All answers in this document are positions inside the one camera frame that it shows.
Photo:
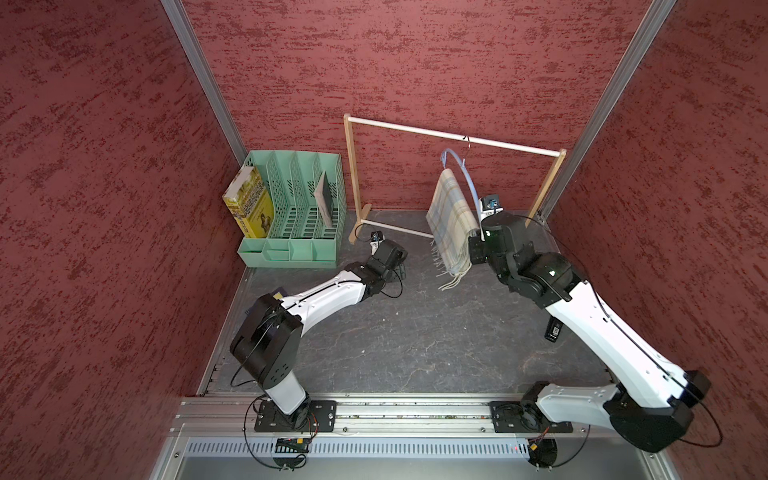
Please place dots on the light blue clothes hanger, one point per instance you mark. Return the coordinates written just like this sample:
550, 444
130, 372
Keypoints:
461, 162

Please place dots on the dark blue notebook yellow label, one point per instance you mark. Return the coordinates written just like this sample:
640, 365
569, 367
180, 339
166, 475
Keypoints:
277, 294

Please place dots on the green plastic file organizer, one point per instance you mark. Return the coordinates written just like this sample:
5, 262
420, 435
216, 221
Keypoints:
298, 237

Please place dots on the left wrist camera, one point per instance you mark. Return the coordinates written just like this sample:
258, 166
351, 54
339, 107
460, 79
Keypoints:
376, 237

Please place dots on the dark thin book in organizer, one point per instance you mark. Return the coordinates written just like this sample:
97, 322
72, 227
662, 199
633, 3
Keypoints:
324, 201

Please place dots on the plaid beige blue scarf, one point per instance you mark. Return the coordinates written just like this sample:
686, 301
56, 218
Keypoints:
452, 222

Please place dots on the yellow book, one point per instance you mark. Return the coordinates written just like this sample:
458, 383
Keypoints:
249, 202

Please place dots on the black handheld device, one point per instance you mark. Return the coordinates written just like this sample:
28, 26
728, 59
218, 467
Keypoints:
553, 329

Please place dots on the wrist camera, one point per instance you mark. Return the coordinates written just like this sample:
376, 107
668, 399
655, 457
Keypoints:
490, 205
376, 237

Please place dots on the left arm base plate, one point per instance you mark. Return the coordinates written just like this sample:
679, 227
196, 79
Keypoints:
312, 416

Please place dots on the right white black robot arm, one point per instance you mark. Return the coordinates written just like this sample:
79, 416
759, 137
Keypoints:
650, 402

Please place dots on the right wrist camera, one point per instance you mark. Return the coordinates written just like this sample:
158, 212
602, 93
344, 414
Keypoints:
490, 205

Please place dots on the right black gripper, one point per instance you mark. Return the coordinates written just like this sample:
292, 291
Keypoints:
476, 253

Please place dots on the aluminium rail frame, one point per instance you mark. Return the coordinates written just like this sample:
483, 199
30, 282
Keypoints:
439, 427

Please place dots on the wooden clothes rack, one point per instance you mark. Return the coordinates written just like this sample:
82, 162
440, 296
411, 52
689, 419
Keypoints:
362, 211

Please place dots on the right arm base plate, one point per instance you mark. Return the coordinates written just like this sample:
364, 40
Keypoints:
524, 418

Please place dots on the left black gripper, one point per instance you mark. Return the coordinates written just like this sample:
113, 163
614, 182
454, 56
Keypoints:
399, 268

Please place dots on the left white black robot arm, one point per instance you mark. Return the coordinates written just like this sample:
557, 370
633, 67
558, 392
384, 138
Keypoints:
267, 343

